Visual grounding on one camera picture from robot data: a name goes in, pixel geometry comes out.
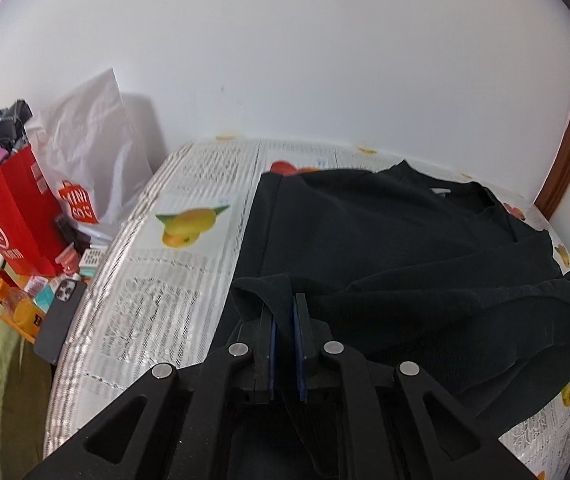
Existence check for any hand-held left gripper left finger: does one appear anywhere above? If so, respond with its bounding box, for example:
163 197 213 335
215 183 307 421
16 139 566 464
25 304 279 480

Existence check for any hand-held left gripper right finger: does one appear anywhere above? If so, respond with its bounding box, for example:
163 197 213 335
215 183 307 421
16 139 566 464
292 293 536 480

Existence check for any black sweatshirt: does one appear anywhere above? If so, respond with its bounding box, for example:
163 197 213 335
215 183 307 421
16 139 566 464
230 160 570 480

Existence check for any fruit print tablecloth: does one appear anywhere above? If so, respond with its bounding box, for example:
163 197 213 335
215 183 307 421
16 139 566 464
45 137 570 480

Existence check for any white remote control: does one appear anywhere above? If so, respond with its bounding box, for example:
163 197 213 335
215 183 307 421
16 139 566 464
80 248 104 271

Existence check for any black smartphone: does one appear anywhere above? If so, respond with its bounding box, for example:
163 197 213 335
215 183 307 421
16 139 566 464
34 279 89 365

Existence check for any pink small container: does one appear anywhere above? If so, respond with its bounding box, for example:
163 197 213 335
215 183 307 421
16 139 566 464
56 246 84 276

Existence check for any orange drink bottle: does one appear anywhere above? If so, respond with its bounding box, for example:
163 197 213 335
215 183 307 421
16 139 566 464
0 277 44 339

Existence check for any wooden nightstand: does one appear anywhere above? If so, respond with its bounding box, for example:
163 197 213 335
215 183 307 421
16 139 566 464
0 305 41 347

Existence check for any green bedsheet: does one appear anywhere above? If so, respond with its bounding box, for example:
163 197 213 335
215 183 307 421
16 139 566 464
0 305 57 466

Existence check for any white plastic bag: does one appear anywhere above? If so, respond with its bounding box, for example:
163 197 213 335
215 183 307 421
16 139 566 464
25 67 166 238

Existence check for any red paper bag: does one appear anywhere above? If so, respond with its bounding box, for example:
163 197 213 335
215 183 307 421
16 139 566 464
0 144 73 277

